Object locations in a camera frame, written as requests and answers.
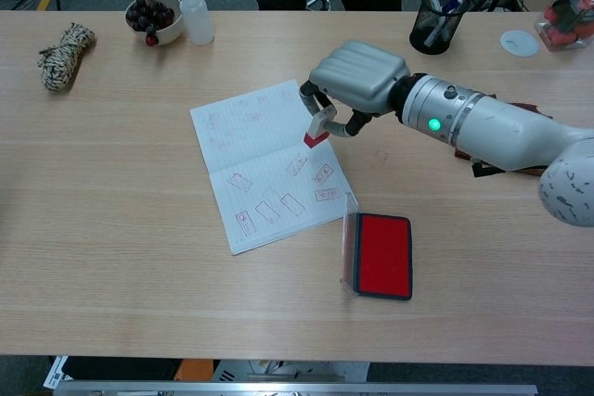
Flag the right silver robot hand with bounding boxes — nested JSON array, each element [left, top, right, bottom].
[[298, 40, 413, 140]]

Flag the small red white stamp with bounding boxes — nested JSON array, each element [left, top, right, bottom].
[[302, 107, 338, 149]]

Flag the open lined notebook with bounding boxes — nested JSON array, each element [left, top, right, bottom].
[[188, 78, 360, 257]]

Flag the black mesh pen holder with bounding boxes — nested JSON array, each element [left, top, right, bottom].
[[408, 0, 474, 56]]

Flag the white round lid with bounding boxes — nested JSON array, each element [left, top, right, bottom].
[[499, 29, 541, 58]]

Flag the translucent squeeze wash bottle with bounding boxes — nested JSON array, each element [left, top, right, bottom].
[[156, 0, 216, 47]]

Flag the brown cloth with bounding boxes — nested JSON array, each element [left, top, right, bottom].
[[454, 99, 557, 179]]

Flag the red ink pad clear lid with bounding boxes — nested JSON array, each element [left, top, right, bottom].
[[339, 194, 414, 303]]

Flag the white bowl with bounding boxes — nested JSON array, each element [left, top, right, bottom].
[[124, 0, 187, 47]]

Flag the clear box with red items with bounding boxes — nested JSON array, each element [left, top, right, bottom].
[[533, 0, 594, 54]]

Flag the dark grape bunch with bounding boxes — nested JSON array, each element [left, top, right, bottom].
[[126, 0, 177, 48]]

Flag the orange object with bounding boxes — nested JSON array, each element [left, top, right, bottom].
[[174, 358, 215, 383]]

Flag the white printed label sheet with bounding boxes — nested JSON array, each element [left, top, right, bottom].
[[42, 354, 73, 390]]

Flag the black and white rope bundle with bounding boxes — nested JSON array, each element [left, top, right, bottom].
[[37, 21, 97, 94]]

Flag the aluminium profile rail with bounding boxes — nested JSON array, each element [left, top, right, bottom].
[[52, 380, 540, 396]]

